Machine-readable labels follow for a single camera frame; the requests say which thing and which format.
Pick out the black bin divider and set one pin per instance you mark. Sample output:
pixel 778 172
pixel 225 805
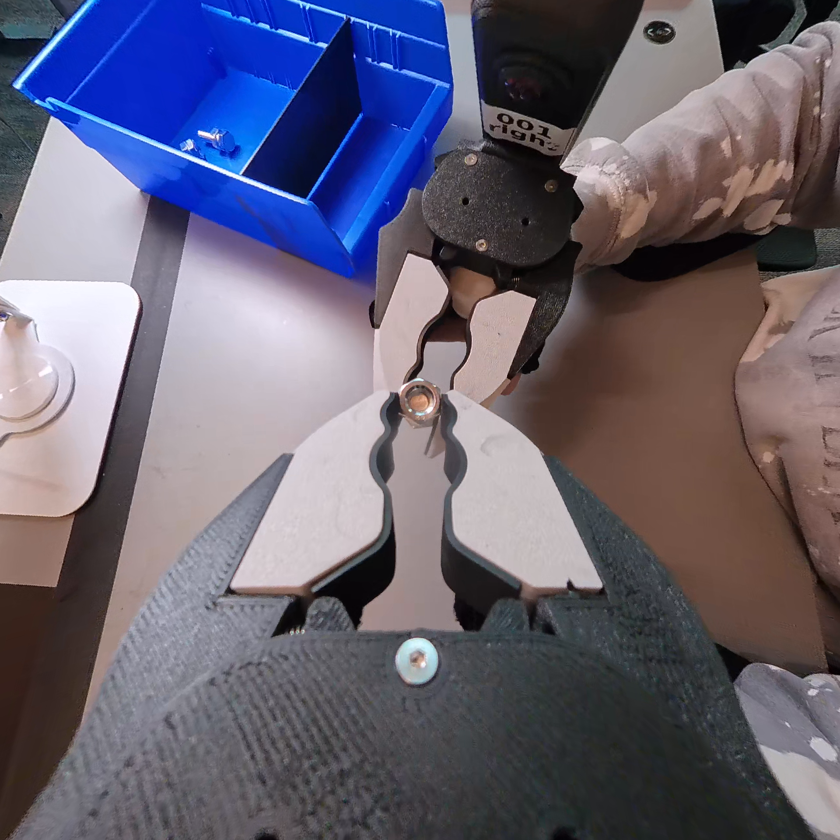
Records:
pixel 308 111

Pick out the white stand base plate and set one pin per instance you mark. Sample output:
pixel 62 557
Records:
pixel 98 394

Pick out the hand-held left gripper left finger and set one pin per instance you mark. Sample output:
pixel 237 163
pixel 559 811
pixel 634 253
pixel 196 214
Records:
pixel 315 512

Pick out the steel hex nut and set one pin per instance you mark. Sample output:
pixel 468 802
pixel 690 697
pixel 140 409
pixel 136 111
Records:
pixel 430 415

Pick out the steel hex bolt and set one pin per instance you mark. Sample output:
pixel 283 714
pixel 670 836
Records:
pixel 187 145
pixel 225 141

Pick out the blue plastic bin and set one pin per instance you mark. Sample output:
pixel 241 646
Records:
pixel 197 190

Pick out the board stand bracket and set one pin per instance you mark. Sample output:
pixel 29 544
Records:
pixel 33 380

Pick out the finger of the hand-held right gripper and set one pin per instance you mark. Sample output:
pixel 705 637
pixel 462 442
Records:
pixel 403 308
pixel 495 341

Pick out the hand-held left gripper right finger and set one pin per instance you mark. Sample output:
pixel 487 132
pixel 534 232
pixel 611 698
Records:
pixel 518 512

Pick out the person's right forearm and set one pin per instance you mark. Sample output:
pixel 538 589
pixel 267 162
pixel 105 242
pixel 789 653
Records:
pixel 722 151

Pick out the black table grommet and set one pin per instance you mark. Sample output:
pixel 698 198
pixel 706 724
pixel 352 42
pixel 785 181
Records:
pixel 658 30

